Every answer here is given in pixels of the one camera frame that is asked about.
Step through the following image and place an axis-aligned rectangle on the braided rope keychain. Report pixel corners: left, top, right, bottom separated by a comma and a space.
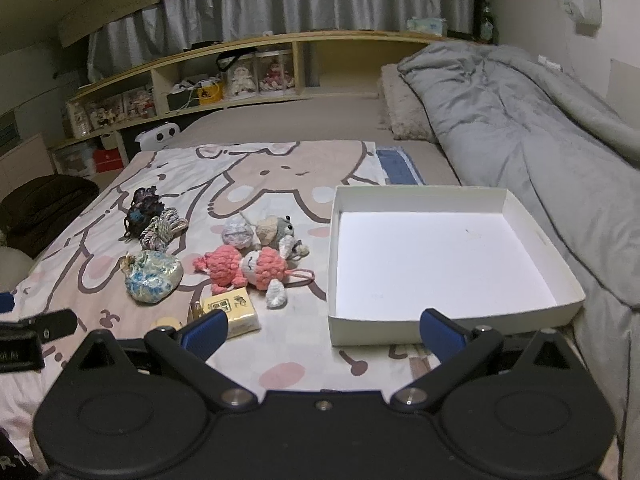
140, 208, 190, 252

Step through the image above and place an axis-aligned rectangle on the white yarn ball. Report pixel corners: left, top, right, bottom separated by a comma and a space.
221, 215, 258, 250

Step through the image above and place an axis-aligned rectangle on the white cushion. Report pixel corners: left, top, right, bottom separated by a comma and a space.
0, 246, 34, 294

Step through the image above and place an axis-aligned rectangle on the grey curtain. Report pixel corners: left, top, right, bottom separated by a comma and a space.
87, 0, 476, 87

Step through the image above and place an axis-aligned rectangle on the yellow tissue pack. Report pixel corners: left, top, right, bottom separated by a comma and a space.
189, 294, 262, 341

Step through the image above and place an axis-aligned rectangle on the figurine display box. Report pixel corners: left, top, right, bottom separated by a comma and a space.
85, 95, 126, 129
122, 87, 155, 121

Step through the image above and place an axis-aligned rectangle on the tissue pack with pale wrapper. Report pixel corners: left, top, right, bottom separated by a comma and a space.
406, 16, 448, 37

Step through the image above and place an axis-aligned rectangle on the clear storage bin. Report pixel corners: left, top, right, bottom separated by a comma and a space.
52, 142, 96, 179

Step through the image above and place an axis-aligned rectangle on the beige bed sheet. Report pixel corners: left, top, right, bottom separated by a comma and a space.
177, 95, 461, 186

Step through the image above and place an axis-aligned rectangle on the pink crochet doll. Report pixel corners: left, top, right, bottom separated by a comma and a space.
192, 246, 316, 309

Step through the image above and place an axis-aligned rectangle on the wooden cabinet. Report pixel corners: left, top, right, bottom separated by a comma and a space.
0, 132, 56, 201

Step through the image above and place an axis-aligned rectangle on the white cardboard box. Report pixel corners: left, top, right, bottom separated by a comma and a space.
327, 185, 586, 347

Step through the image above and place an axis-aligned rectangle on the yellow bag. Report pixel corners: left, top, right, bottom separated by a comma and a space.
197, 82, 225, 106

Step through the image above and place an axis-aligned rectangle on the grey crochet toy cream hat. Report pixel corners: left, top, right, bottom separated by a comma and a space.
240, 212, 311, 261

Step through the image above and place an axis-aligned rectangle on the dark bottle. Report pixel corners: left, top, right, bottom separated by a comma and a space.
475, 0, 499, 44

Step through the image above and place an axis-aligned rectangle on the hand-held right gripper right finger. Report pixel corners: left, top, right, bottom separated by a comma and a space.
390, 308, 576, 414

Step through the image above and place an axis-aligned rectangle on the grey duvet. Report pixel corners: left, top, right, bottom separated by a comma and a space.
397, 40, 640, 443

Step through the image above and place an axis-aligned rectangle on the fluffy beige pillow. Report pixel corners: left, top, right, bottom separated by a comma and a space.
377, 64, 436, 141

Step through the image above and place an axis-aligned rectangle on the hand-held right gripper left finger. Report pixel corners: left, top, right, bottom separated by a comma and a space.
75, 308, 259, 414

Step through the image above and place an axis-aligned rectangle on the white storage box with eyes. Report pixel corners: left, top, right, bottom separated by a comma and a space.
135, 122, 182, 154

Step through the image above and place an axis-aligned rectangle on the black bag handle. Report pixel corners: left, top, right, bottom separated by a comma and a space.
216, 50, 259, 74

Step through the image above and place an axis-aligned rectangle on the black box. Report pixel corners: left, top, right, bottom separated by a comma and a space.
166, 91, 201, 112

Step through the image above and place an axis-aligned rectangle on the red doll display box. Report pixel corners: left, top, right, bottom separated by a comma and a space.
257, 51, 296, 96

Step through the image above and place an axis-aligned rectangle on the cartoon printed blanket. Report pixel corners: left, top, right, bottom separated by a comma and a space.
0, 140, 453, 467

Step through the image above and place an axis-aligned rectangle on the blue towel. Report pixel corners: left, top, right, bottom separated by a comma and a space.
375, 147, 426, 186

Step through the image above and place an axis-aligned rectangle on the white doll display box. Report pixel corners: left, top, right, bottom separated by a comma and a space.
225, 52, 261, 100

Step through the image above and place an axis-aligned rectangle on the long wooden shelf unit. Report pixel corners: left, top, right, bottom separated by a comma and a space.
50, 30, 451, 181

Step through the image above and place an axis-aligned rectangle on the dark crochet flower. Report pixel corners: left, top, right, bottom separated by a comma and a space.
122, 186, 166, 239

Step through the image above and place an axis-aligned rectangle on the grey wall panel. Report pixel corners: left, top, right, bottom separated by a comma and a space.
0, 109, 21, 152

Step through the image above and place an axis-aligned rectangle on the blue white crochet pouch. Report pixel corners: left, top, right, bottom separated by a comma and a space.
119, 251, 184, 305

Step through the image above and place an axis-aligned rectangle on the dark brown cushion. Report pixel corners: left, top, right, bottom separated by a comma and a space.
0, 175, 101, 260

